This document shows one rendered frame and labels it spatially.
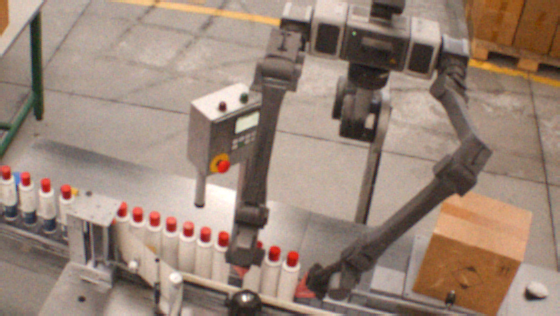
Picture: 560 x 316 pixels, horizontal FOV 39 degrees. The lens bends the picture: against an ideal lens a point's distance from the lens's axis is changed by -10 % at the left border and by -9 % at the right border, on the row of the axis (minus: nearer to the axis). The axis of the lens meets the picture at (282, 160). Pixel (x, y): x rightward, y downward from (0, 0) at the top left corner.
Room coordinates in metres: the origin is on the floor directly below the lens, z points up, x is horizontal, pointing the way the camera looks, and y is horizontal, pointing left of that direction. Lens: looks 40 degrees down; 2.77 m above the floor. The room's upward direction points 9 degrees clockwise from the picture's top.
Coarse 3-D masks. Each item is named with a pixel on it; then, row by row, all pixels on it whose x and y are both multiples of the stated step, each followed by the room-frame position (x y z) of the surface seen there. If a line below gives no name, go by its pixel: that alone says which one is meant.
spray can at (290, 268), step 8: (288, 256) 1.63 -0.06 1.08; (296, 256) 1.64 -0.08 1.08; (288, 264) 1.63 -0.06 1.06; (296, 264) 1.63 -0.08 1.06; (280, 272) 1.63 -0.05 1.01; (288, 272) 1.61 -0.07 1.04; (296, 272) 1.62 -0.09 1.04; (280, 280) 1.63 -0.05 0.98; (288, 280) 1.61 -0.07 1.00; (296, 280) 1.63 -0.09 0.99; (280, 288) 1.62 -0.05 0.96; (288, 288) 1.62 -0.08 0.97; (280, 296) 1.62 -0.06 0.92; (288, 296) 1.62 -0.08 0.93
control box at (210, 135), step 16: (208, 96) 1.77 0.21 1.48; (224, 96) 1.78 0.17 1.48; (192, 112) 1.72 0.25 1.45; (208, 112) 1.70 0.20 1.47; (224, 112) 1.71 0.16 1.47; (240, 112) 1.73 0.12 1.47; (192, 128) 1.72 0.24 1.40; (208, 128) 1.68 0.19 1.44; (224, 128) 1.70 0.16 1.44; (256, 128) 1.78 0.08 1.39; (192, 144) 1.72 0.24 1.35; (208, 144) 1.67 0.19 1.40; (224, 144) 1.70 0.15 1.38; (192, 160) 1.71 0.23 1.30; (208, 160) 1.67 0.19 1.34; (240, 160) 1.75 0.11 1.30
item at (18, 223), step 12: (24, 228) 1.73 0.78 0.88; (36, 228) 1.74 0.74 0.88; (60, 228) 1.76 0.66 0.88; (60, 240) 1.71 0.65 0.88; (204, 288) 1.64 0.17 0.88; (240, 288) 1.66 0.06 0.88; (300, 300) 1.65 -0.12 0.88; (312, 300) 1.66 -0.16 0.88; (324, 300) 1.67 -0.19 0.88; (288, 312) 1.60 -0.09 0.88; (300, 312) 1.61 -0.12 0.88; (336, 312) 1.63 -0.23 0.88; (348, 312) 1.63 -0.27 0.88; (360, 312) 1.64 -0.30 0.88; (372, 312) 1.64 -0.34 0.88
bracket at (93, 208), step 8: (80, 192) 1.67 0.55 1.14; (88, 192) 1.68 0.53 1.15; (80, 200) 1.64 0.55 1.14; (88, 200) 1.65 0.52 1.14; (96, 200) 1.65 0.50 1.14; (104, 200) 1.66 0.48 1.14; (112, 200) 1.67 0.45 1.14; (72, 208) 1.60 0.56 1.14; (80, 208) 1.61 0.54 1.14; (88, 208) 1.62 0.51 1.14; (96, 208) 1.62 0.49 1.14; (104, 208) 1.63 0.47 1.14; (112, 208) 1.64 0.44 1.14; (80, 216) 1.58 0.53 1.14; (88, 216) 1.59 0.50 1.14; (96, 216) 1.59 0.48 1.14; (104, 216) 1.60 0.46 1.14; (112, 216) 1.60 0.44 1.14; (96, 224) 1.57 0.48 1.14; (104, 224) 1.57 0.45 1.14
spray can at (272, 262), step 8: (272, 248) 1.65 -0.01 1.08; (272, 256) 1.63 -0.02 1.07; (264, 264) 1.64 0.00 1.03; (272, 264) 1.63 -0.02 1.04; (280, 264) 1.64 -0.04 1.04; (264, 272) 1.63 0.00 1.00; (272, 272) 1.62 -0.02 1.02; (264, 280) 1.63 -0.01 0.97; (272, 280) 1.63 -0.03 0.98; (264, 288) 1.63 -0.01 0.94; (272, 288) 1.63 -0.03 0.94; (272, 296) 1.63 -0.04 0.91
